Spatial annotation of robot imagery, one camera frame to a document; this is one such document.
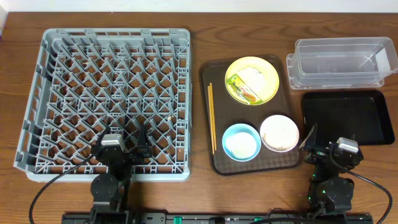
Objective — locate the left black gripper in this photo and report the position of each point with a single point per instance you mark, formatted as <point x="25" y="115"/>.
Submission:
<point x="126" y="154"/>

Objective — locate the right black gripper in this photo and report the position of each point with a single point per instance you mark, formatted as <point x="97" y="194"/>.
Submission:
<point x="319" y="149"/>

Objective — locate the pink white bowl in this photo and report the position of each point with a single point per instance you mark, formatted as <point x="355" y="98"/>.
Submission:
<point x="279" y="133"/>

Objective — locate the white tissue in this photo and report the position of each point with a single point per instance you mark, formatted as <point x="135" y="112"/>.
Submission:
<point x="255" y="80"/>

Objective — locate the green yellow snack wrapper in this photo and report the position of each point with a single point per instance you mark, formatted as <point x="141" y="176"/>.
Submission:
<point x="241" y="92"/>

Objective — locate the white cup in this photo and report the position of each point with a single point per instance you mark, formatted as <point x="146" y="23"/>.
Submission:
<point x="242" y="145"/>

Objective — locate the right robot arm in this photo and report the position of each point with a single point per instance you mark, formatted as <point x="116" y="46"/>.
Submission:
<point x="330" y="194"/>

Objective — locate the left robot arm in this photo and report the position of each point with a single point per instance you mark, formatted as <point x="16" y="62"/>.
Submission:
<point x="110" y="190"/>

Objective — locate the grey plastic dishwasher rack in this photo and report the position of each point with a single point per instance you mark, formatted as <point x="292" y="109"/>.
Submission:
<point x="88" y="80"/>

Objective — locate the black rectangular tray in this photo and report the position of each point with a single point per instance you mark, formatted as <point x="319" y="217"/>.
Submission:
<point x="339" y="114"/>

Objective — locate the clear plastic bin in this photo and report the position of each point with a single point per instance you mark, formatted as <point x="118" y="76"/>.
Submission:
<point x="336" y="63"/>

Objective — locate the yellow round plate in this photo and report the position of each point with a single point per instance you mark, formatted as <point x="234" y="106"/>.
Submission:
<point x="265" y="67"/>

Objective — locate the light blue bowl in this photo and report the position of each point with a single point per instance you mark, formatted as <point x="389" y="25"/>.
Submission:
<point x="237" y="128"/>

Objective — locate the wooden chopstick left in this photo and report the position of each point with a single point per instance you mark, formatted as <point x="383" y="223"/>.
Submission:
<point x="210" y="105"/>

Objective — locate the wooden chopstick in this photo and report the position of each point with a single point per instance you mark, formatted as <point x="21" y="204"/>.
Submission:
<point x="214" y="120"/>
<point x="210" y="105"/>

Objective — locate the dark brown serving tray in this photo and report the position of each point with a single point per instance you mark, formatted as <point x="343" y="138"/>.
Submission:
<point x="228" y="112"/>

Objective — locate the wooden chopstick right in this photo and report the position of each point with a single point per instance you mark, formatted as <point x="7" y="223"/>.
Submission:
<point x="214" y="120"/>

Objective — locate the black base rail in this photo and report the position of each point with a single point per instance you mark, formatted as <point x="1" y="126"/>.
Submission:
<point x="164" y="218"/>

